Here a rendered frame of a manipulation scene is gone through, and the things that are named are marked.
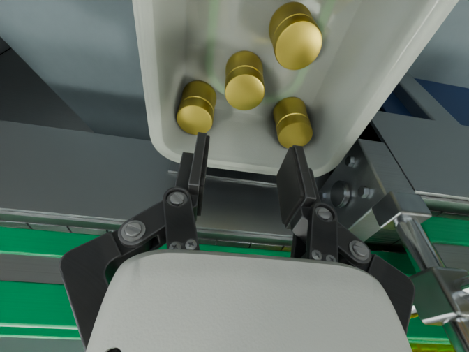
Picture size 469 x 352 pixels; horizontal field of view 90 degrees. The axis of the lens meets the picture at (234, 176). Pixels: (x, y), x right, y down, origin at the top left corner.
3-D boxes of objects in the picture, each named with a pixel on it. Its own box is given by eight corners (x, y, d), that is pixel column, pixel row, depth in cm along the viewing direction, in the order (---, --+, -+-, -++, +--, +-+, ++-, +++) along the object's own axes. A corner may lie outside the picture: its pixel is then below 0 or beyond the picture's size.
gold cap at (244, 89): (228, 47, 21) (226, 69, 18) (266, 54, 21) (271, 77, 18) (223, 84, 24) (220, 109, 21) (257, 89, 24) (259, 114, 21)
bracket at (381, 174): (310, 193, 30) (324, 246, 25) (351, 136, 23) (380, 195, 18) (337, 197, 30) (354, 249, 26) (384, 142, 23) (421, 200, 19)
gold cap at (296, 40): (274, -3, 18) (281, 15, 15) (318, 5, 19) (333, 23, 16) (264, 46, 21) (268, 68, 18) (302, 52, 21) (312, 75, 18)
